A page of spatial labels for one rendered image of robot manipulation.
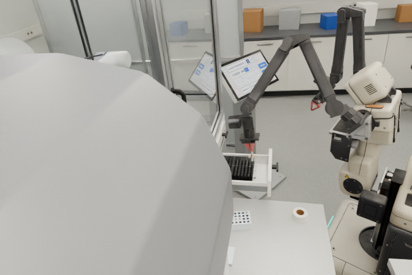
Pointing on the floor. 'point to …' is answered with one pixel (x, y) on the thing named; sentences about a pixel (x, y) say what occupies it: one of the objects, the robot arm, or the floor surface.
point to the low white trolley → (281, 240)
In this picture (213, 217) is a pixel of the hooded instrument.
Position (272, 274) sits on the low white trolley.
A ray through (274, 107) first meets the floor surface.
